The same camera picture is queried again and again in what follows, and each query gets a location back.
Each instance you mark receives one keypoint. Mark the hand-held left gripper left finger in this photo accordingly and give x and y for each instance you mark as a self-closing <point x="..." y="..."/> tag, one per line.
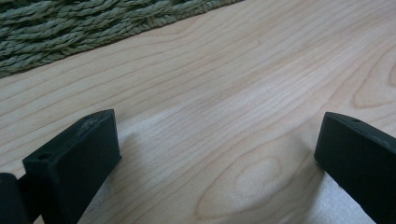
<point x="73" y="168"/>

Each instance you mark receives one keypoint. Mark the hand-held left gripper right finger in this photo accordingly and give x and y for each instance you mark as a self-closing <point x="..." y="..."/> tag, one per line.
<point x="361" y="161"/>

